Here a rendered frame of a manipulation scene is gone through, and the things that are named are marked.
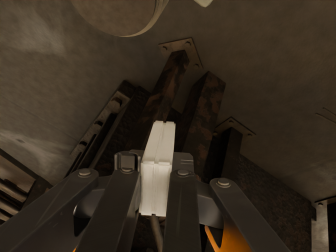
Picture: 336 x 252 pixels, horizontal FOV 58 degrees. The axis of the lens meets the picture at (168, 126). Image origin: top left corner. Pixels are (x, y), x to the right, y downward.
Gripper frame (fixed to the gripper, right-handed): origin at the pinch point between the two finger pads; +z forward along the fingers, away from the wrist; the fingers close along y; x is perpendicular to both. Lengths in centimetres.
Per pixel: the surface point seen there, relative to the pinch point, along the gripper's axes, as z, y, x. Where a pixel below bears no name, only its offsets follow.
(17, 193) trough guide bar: 19.4, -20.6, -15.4
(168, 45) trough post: 85, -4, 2
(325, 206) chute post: 108, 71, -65
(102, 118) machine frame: 105, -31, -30
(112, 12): 20.4, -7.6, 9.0
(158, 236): 43, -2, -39
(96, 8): 20.7, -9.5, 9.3
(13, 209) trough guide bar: 18.2, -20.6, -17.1
